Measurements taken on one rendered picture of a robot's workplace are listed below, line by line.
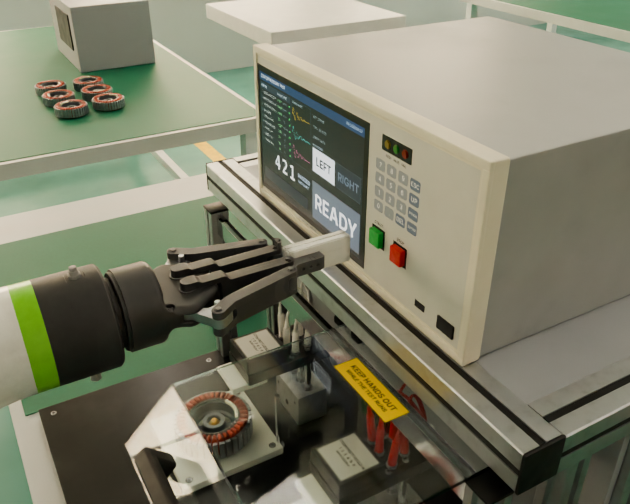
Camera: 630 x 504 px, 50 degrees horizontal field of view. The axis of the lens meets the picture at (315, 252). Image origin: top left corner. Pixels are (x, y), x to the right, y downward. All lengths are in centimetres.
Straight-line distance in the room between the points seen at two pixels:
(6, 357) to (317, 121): 41
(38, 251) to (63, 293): 108
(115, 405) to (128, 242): 57
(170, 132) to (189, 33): 339
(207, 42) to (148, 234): 414
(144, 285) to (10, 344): 11
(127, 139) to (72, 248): 69
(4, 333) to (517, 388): 43
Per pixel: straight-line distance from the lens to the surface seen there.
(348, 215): 75
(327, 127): 75
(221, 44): 574
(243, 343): 98
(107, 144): 223
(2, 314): 57
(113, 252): 159
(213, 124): 232
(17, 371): 57
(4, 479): 220
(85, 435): 111
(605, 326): 75
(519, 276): 64
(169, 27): 556
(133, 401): 115
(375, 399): 68
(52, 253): 163
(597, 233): 70
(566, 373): 67
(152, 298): 58
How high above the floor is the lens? 153
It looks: 30 degrees down
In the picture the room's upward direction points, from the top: straight up
